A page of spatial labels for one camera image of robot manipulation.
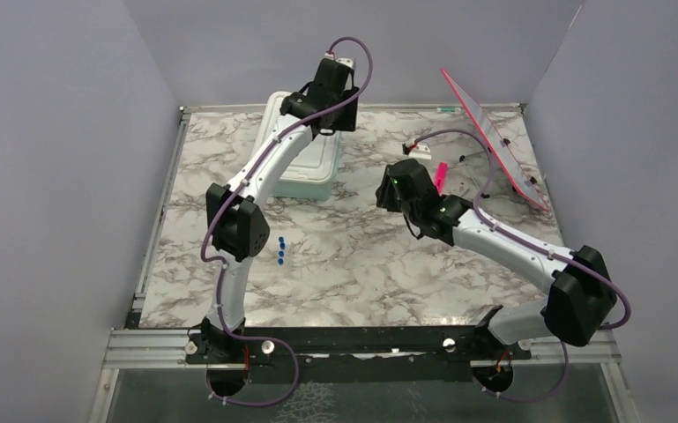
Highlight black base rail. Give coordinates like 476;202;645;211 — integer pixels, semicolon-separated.
184;325;531;384

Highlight teal plastic bin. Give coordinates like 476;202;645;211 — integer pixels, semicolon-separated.
272;176;335;201

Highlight whiteboard stand rod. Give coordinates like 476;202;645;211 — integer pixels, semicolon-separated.
458;147;495;199

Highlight small white eraser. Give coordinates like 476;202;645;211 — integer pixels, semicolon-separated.
455;182;470;197

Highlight white bin lid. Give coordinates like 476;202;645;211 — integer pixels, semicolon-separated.
251;91;342;188

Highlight pink framed whiteboard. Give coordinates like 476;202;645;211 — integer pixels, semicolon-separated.
440;68;550;212

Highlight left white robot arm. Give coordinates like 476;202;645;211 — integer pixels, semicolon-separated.
201;56;361;362

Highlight pink highlighter marker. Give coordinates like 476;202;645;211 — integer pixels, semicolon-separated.
433;162;448;194

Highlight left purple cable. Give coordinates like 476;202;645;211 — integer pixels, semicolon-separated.
199;35;375;409

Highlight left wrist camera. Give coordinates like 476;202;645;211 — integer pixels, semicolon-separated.
324;53;355;69

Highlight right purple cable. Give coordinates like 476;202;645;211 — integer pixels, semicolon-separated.
408;128;633;405

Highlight purple cable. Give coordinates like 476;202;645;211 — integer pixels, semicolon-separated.
408;128;633;405
199;35;375;409

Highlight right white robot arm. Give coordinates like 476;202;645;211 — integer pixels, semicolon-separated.
376;159;617;359

